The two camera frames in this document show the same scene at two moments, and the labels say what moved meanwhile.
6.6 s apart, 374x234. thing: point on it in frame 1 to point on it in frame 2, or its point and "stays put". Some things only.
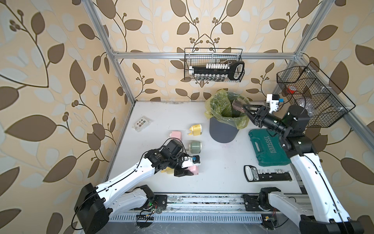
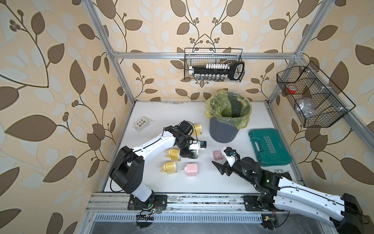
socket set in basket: x=218 y=72 stays put
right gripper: x=258 y=119 to x=222 y=167
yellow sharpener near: x=168 y=170 stays put
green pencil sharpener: x=195 y=147 to x=194 y=154
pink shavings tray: x=238 y=106 to x=217 y=155
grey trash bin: x=221 y=132 stays put
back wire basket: x=214 y=65 stays put
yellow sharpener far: x=196 y=130 stays put
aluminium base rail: x=202 y=204 stays put
